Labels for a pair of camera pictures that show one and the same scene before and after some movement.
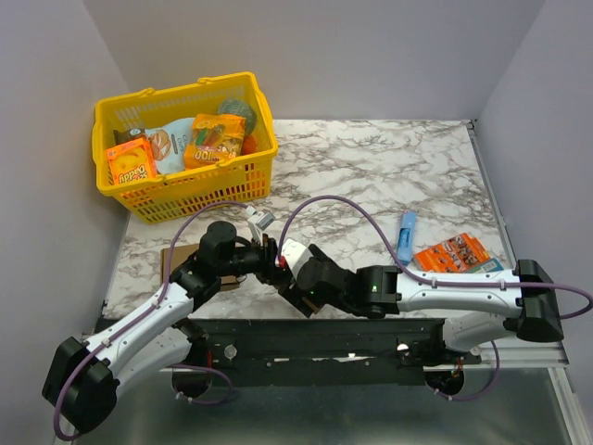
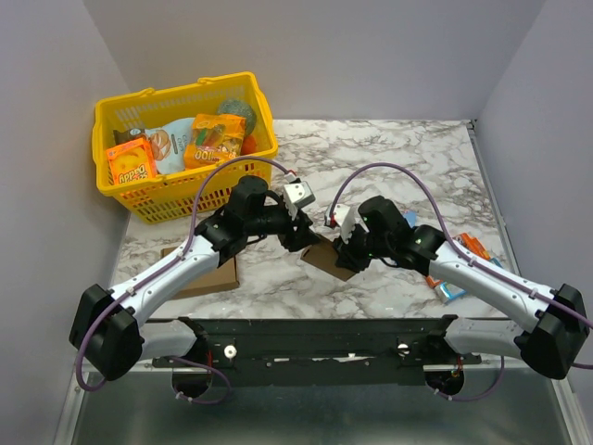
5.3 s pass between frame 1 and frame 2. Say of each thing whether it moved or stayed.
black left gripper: moved
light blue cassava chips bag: stayed
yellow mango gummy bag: stayed
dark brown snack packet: stayed
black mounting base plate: stayed
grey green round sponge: stayed
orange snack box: stayed
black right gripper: moved
